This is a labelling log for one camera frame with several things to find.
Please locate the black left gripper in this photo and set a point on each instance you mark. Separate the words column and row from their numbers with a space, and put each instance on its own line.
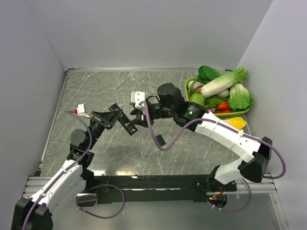
column 108, row 118

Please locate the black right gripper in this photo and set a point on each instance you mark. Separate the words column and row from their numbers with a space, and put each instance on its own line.
column 140, row 119

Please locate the black remote control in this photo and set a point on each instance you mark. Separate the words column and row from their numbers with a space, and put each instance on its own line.
column 124, row 120

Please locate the black battery compartment cover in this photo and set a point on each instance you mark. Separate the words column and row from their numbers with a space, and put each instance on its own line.
column 160, row 140

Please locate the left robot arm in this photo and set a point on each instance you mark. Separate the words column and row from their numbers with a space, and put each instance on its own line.
column 40, row 211

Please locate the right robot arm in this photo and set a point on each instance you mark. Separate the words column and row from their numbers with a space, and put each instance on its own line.
column 254, row 153

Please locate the round green cabbage toy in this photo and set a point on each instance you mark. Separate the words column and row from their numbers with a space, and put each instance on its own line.
column 198, row 99

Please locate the white mushroom toy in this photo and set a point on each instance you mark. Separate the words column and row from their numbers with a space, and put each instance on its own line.
column 193, row 85

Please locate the purple onion toy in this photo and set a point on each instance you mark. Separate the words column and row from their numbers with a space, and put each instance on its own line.
column 213, row 109

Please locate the dark green spinach toy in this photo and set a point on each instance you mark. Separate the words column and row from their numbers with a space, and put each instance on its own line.
column 207, row 74

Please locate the orange carrot toy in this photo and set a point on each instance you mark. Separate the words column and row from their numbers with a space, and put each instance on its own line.
column 223, row 106

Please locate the red chili toy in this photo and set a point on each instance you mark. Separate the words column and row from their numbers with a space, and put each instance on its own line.
column 223, row 111

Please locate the white radish toy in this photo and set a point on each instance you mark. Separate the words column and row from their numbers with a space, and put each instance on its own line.
column 224, row 93

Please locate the green vegetable basket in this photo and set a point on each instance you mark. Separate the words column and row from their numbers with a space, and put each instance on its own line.
column 215, row 104

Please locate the green leafy lettuce toy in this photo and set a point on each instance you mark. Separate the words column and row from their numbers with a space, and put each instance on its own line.
column 239, row 98

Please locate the yellow cabbage toy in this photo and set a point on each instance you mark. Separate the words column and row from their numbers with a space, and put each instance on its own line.
column 236, row 122

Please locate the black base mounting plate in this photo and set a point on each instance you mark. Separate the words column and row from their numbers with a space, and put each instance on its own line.
column 108, row 193

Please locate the large napa cabbage toy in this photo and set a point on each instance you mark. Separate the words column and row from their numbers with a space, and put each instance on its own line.
column 224, row 82

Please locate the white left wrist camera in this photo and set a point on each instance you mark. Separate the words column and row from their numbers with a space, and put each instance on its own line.
column 81, row 111

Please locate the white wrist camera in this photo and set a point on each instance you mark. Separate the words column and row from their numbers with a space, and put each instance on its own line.
column 136, row 99
column 81, row 111

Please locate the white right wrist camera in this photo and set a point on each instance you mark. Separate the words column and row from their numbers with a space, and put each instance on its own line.
column 136, row 99

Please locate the aluminium frame rail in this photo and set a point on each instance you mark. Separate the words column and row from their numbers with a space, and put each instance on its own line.
column 254, row 185

